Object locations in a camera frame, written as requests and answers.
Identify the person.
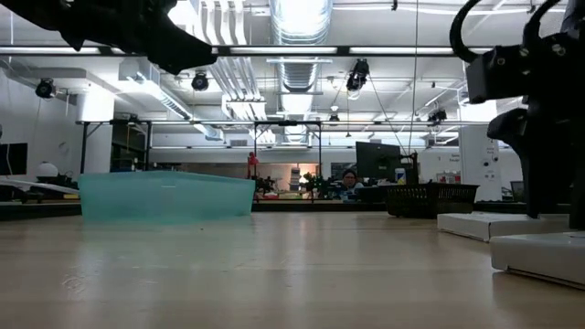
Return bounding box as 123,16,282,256
338,168,366,203

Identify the black woven basket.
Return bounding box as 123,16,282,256
355,183,481,219

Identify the flat white cardboard box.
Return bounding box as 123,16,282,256
436,211,572,244
489,230,585,292

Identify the white pillar with notices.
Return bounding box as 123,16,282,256
458,100,504,203

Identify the black overhead frame bar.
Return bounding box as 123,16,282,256
0,44,495,58

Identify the translucent teal plastic bin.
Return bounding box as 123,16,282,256
77,170,257,226

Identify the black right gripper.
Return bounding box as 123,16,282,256
464,30,585,230

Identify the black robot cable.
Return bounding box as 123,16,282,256
522,0,562,48
449,0,486,64

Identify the white globe lamp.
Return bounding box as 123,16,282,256
36,161,59,179

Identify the black background table frame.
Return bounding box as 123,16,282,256
252,120,324,193

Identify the black ceiling camera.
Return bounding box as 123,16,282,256
190,69,211,92
35,77,58,100
345,58,371,93

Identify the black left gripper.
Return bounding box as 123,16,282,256
45,0,218,77

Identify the dark wall monitor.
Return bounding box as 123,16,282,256
0,142,29,176

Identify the dark storage shelf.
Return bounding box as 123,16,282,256
110,119,153,173

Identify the black computer monitor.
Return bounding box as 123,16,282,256
356,141,403,182

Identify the silver ventilation duct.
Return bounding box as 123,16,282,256
269,0,335,47

